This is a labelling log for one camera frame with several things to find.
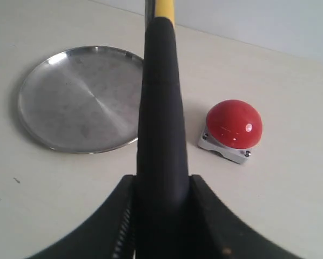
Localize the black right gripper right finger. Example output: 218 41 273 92
189 175 298 258

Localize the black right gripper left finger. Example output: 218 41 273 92
31 175 134 258

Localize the yellow black claw hammer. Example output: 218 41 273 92
135 1 189 258

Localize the red dome push button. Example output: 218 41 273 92
198 99 263 165

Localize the round steel plate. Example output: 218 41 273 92
17 46 143 154

